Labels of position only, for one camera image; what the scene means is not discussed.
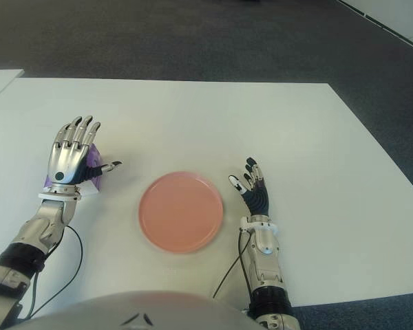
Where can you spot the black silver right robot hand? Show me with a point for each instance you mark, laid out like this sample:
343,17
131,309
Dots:
258,197

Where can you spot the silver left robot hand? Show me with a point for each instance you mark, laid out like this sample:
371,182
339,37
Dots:
67,161

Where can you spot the purple white tissue pack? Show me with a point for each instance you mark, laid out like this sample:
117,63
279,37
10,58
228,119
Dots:
97,159

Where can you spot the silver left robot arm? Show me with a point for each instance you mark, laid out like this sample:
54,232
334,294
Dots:
51,220

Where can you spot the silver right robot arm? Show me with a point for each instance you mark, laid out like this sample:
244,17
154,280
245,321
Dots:
266,254

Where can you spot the pink round plate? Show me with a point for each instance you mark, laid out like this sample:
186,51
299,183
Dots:
180,213

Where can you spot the grey robot torso shell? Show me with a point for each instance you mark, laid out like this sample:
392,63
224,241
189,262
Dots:
106,313

